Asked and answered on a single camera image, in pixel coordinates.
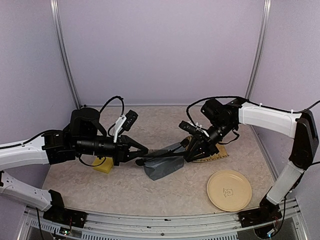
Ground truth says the right aluminium frame post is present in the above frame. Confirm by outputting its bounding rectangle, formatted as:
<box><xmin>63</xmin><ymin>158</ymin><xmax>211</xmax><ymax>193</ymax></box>
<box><xmin>245</xmin><ymin>0</ymin><xmax>272</xmax><ymax>99</ymax></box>

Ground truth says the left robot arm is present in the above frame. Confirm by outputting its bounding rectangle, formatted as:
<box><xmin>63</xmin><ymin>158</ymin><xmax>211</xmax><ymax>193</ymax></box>
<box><xmin>0</xmin><ymin>107</ymin><xmax>149</xmax><ymax>223</ymax></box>

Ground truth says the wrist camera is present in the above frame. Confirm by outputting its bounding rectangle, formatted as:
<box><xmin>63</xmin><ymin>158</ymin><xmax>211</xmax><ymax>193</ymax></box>
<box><xmin>178</xmin><ymin>120</ymin><xmax>209</xmax><ymax>137</ymax></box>
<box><xmin>113</xmin><ymin>109</ymin><xmax>139</xmax><ymax>143</ymax></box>

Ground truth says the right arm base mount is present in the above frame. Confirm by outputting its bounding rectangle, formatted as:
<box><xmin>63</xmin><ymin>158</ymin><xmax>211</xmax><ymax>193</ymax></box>
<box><xmin>237</xmin><ymin>195</ymin><xmax>283</xmax><ymax>228</ymax></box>

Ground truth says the grey zip pouch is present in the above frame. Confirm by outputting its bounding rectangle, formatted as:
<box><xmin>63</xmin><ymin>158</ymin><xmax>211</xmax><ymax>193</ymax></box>
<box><xmin>135</xmin><ymin>142</ymin><xmax>186</xmax><ymax>181</ymax></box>

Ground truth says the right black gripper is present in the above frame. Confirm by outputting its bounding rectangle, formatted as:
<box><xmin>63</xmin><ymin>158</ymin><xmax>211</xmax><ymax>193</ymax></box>
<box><xmin>184</xmin><ymin>119</ymin><xmax>236</xmax><ymax>162</ymax></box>

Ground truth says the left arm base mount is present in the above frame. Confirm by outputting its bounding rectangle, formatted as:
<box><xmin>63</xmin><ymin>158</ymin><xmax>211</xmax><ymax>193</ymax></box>
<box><xmin>43</xmin><ymin>189</ymin><xmax>88</xmax><ymax>229</ymax></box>

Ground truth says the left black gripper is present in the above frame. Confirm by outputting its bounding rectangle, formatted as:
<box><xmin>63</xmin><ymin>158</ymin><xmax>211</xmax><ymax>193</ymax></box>
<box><xmin>75</xmin><ymin>135</ymin><xmax>149</xmax><ymax>167</ymax></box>

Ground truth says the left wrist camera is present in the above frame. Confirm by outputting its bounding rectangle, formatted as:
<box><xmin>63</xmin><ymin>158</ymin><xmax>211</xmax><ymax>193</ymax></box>
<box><xmin>113</xmin><ymin>109</ymin><xmax>139</xmax><ymax>143</ymax></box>

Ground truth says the left aluminium frame post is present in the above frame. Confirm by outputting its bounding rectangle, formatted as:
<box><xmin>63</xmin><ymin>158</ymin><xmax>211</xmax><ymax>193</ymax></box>
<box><xmin>50</xmin><ymin>0</ymin><xmax>82</xmax><ymax>109</ymax></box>

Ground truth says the yellow sponge block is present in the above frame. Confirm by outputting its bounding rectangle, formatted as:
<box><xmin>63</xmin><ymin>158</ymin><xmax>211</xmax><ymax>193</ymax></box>
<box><xmin>92</xmin><ymin>157</ymin><xmax>114</xmax><ymax>174</ymax></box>

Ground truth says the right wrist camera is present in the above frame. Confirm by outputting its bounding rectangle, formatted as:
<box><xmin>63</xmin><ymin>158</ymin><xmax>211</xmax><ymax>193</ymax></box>
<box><xmin>178</xmin><ymin>120</ymin><xmax>209</xmax><ymax>137</ymax></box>

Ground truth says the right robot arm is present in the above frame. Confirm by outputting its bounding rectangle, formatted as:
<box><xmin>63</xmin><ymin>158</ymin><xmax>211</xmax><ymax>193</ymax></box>
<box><xmin>179</xmin><ymin>96</ymin><xmax>319</xmax><ymax>222</ymax></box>

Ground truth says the beige round plate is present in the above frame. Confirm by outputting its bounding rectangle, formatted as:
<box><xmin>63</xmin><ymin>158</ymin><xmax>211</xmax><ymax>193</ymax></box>
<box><xmin>206</xmin><ymin>170</ymin><xmax>252</xmax><ymax>212</ymax></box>

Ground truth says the woven bamboo tray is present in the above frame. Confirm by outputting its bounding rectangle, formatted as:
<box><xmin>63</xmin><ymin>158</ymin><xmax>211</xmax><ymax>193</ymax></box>
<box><xmin>185</xmin><ymin>135</ymin><xmax>229</xmax><ymax>163</ymax></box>

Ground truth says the front aluminium rail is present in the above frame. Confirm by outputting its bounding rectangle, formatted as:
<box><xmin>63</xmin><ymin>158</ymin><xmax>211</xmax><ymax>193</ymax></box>
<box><xmin>15</xmin><ymin>198</ymin><xmax>310</xmax><ymax>240</ymax></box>

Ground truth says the aluminium frame post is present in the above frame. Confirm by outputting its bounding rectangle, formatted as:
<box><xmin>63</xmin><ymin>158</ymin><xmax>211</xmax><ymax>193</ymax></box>
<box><xmin>245</xmin><ymin>0</ymin><xmax>272</xmax><ymax>99</ymax></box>
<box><xmin>50</xmin><ymin>0</ymin><xmax>82</xmax><ymax>109</ymax></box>

